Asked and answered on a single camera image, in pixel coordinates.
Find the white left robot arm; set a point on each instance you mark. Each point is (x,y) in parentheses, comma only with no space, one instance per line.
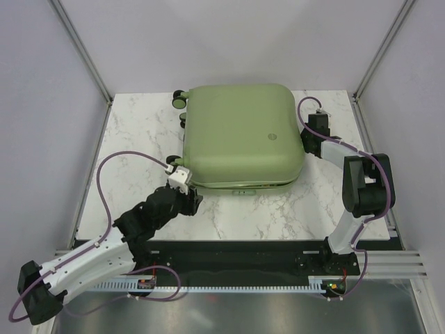
(45,288)

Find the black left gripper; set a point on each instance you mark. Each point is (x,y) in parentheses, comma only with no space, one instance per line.
(190,206)

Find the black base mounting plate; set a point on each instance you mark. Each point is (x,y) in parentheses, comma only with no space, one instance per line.
(235,261)

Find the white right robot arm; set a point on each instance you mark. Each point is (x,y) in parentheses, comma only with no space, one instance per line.
(367,193)

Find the green hard-shell suitcase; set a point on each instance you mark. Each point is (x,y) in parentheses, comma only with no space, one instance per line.
(239,137)

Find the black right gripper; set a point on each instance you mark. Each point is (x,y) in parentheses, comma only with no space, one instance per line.
(304,132)

